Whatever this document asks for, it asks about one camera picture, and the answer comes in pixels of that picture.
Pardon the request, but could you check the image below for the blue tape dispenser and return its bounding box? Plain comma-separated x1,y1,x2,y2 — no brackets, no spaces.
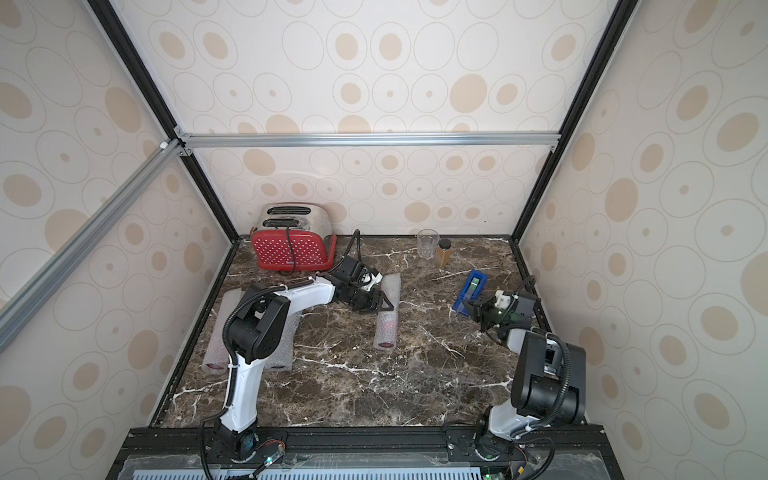
452,270,488,316

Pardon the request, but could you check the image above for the red drink bottle back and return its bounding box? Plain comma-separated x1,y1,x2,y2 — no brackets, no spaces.
374,310,398,351

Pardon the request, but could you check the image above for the single bubble wrap sheet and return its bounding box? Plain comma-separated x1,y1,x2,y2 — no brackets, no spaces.
202,289,243,375

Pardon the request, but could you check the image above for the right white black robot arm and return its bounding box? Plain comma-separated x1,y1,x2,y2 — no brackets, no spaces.
454,271,587,460

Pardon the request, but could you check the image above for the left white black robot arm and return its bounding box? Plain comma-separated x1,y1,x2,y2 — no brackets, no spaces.
200,250,395,460

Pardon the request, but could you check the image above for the red perforated plastic basket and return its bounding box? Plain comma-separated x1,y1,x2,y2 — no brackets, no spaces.
251,228,337,272

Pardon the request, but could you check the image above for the brown spice jar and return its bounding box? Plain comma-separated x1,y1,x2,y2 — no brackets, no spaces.
435,238,452,268

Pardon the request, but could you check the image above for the clear drinking glass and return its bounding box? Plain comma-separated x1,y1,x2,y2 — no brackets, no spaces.
416,229,440,260

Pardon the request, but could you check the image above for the silver toaster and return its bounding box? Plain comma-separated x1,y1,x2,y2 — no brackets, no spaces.
254,203,333,239

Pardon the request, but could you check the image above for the horizontal aluminium bar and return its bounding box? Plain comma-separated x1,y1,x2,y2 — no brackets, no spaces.
173,130,560,151

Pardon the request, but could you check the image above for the left diagonal aluminium bar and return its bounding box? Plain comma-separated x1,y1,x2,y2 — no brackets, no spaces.
1,139,182,349

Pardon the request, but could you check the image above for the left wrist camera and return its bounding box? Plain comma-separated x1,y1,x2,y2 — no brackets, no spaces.
360,269,383,291

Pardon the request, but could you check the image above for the black toaster power cord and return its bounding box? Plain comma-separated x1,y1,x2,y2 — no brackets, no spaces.
278,223,300,276

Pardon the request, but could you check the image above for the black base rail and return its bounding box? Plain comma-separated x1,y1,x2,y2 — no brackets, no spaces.
107,424,623,479

